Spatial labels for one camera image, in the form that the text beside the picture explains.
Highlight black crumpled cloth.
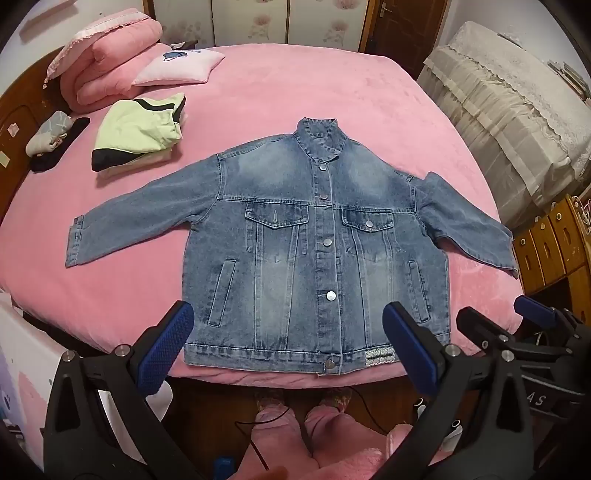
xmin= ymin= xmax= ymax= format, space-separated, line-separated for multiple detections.
xmin=30 ymin=117 xmax=90 ymax=173

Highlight light green folded garment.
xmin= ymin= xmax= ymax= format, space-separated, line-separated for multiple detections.
xmin=91 ymin=92 xmax=186 ymax=155

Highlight floral sliding wardrobe doors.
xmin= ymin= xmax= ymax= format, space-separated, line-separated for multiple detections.
xmin=143 ymin=0 xmax=384 ymax=54

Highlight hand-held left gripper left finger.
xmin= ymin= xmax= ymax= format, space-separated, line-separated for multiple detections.
xmin=44 ymin=300 xmax=204 ymax=480

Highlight pale pink printed pillow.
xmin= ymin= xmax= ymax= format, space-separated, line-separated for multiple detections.
xmin=131 ymin=46 xmax=227 ymax=87

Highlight white lace-covered furniture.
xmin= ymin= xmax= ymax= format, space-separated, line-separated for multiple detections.
xmin=416 ymin=21 xmax=591 ymax=232

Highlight pink bed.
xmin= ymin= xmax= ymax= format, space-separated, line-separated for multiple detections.
xmin=0 ymin=44 xmax=520 ymax=388

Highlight floral slipper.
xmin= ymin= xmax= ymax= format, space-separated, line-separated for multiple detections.
xmin=323 ymin=388 xmax=354 ymax=414
xmin=256 ymin=388 xmax=289 ymax=414

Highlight dark wooden door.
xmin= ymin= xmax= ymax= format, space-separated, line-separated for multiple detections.
xmin=362 ymin=0 xmax=451 ymax=79

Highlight grey crumpled cloth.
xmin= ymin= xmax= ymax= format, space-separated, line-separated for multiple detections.
xmin=25 ymin=111 xmax=77 ymax=157

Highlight pink folded quilt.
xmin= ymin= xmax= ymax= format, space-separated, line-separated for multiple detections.
xmin=44 ymin=11 xmax=164 ymax=114

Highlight black folded garment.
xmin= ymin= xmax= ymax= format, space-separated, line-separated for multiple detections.
xmin=91 ymin=148 xmax=139 ymax=174

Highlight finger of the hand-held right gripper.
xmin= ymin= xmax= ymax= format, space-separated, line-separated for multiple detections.
xmin=514 ymin=295 xmax=591 ymax=352
xmin=456 ymin=307 xmax=573 ymax=366

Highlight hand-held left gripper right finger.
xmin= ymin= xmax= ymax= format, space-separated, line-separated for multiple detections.
xmin=369 ymin=301 xmax=550 ymax=480

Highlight blue denim jacket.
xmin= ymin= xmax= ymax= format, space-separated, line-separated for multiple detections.
xmin=65 ymin=116 xmax=520 ymax=376

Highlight wooden headboard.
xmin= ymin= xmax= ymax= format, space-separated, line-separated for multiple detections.
xmin=0 ymin=46 xmax=77 ymax=222

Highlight thin dark cable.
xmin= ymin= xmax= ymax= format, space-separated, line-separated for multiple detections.
xmin=233 ymin=406 xmax=291 ymax=472

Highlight yellow wooden drawer cabinet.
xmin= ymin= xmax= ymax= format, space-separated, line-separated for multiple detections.
xmin=512 ymin=194 xmax=591 ymax=324

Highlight person's right leg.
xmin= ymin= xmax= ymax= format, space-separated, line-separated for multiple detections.
xmin=302 ymin=404 xmax=416 ymax=480

